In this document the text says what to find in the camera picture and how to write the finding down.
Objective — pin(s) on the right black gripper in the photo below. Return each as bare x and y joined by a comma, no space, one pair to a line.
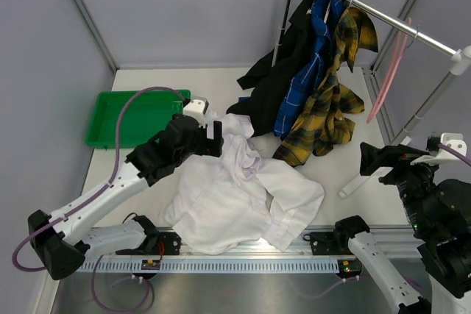
372,158

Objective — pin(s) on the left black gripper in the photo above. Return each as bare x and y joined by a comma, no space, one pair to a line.
210,146

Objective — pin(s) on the white shirt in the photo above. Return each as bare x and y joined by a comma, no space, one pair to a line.
240,196

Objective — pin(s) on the pink hanger with metal hook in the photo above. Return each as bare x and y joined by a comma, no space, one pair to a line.
399,48

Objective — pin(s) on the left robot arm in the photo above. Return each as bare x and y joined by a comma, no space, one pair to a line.
64,239

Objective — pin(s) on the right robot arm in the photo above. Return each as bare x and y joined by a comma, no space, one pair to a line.
439,215

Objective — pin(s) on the yellow plaid shirt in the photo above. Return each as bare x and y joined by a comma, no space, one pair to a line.
322,123

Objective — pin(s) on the black shirt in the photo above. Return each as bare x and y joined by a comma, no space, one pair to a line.
270,81

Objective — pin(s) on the blue plaid shirt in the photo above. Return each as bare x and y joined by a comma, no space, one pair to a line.
312,25

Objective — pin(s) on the green plastic tray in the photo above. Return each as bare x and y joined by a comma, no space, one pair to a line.
145,117

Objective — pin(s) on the metal clothes rack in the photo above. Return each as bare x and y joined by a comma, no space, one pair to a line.
460,59

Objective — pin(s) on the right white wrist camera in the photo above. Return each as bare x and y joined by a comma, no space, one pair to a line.
444,148

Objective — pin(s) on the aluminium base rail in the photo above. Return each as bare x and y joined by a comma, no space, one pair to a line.
395,243

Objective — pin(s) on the white slotted cable duct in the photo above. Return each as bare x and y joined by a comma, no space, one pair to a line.
211,266

